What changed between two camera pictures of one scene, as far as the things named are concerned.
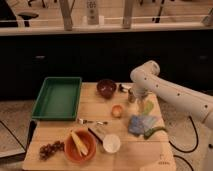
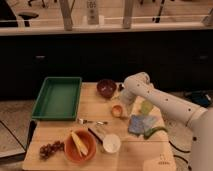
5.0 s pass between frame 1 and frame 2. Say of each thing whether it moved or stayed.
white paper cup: stayed
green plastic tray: stayed
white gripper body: moved
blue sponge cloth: stayed
